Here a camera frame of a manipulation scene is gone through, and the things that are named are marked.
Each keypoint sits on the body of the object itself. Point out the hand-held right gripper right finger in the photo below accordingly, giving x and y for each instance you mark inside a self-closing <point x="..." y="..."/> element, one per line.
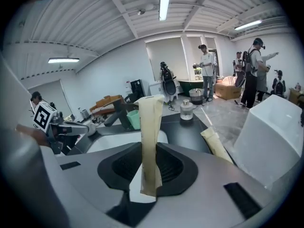
<point x="268" y="136"/>

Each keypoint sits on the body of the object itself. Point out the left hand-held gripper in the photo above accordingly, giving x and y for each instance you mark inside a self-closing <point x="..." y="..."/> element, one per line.
<point x="51" y="125"/>

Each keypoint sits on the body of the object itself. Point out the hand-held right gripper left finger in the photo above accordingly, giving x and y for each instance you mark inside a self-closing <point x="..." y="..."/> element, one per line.
<point x="21" y="179"/>

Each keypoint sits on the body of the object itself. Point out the mint green cup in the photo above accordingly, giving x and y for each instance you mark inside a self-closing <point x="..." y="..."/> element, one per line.
<point x="134" y="120"/>

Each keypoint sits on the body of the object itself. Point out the beige toothbrush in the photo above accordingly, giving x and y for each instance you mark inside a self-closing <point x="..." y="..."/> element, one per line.
<point x="216" y="144"/>
<point x="149" y="136"/>

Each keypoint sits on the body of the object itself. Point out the person's left forearm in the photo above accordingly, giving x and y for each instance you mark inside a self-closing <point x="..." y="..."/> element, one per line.
<point x="31" y="133"/>

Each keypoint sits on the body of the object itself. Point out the white sink basin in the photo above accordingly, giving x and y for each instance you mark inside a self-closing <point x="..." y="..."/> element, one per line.
<point x="114" y="140"/>

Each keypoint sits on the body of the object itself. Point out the open flat cardboard box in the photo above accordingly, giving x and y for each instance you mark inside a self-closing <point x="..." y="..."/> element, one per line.
<point x="104" y="103"/>

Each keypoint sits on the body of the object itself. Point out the black faucet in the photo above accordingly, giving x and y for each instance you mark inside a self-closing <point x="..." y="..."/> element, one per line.
<point x="118" y="116"/>

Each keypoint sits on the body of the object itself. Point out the white roller blind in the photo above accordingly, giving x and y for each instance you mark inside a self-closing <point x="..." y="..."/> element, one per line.
<point x="50" y="96"/>
<point x="166" y="56"/>

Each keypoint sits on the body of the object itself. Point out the large cardboard box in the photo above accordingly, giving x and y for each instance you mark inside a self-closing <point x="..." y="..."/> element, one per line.
<point x="228" y="91"/>

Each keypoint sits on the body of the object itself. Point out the black cabinet appliance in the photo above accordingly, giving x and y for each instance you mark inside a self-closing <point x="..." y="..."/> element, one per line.
<point x="137" y="89"/>

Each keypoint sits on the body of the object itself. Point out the white plastic bag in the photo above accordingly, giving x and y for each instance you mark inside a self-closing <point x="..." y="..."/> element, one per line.
<point x="230" y="79"/>

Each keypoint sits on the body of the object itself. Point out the long ceiling light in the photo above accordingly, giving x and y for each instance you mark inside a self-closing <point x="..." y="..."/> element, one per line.
<point x="248" y="25"/>
<point x="63" y="60"/>
<point x="165" y="1"/>

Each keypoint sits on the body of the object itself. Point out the white low cabinet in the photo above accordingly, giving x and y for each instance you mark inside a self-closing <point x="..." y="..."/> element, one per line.
<point x="155" y="88"/>

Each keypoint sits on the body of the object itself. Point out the black vanity counter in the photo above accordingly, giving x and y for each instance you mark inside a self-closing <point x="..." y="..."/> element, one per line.
<point x="185" y="132"/>

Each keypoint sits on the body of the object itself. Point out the glass jar with gold cap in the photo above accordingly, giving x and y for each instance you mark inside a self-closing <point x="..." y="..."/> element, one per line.
<point x="187" y="110"/>

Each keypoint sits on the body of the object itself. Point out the black and white bag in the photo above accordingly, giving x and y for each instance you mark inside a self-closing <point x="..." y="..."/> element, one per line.
<point x="168" y="82"/>

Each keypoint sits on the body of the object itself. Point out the green bathtub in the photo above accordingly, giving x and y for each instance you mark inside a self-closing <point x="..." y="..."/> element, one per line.
<point x="190" y="85"/>

